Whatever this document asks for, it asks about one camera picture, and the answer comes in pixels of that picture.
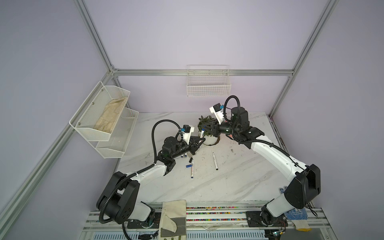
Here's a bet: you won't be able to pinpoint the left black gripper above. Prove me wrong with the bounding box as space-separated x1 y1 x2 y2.
171 135 204 159

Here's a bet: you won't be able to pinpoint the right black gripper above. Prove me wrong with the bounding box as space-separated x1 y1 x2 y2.
199 119 237 140

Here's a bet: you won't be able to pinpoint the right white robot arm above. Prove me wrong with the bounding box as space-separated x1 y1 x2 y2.
202 104 321 226

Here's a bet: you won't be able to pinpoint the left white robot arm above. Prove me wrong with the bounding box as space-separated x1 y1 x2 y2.
96 136 205 224

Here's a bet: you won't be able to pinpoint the green potted plant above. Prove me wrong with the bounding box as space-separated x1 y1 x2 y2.
198 116 220 146

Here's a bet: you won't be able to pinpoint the beige canvas glove front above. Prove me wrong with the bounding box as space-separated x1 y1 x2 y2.
159 200 187 240

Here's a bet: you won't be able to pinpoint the beige glove in rack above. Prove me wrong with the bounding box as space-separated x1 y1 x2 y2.
94 97 128 134

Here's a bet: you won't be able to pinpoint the white two-tier mesh rack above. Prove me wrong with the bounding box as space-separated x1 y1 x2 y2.
69 82 139 159

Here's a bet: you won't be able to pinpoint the blue dotted work glove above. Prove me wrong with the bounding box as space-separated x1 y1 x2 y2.
285 209 312 232

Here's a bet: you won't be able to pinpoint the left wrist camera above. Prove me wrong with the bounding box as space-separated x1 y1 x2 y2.
181 125 195 145

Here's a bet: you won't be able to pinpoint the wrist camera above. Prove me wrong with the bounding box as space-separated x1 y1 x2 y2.
210 103 225 125
181 125 195 145

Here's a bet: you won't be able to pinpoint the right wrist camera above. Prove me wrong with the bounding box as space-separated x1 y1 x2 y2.
210 103 225 125

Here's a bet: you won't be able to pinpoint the right black corrugated cable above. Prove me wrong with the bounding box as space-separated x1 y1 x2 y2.
224 95 242 139

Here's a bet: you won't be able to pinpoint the black corrugated cable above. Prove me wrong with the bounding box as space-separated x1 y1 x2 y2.
98 119 182 240
224 95 242 139

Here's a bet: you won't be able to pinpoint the white wire wall basket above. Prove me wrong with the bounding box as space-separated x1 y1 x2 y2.
187 65 232 97

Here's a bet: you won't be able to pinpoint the left black corrugated cable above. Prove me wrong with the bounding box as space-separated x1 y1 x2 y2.
98 119 182 240

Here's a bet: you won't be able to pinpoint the aluminium frame rails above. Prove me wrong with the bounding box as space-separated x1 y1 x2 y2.
1 1 336 239

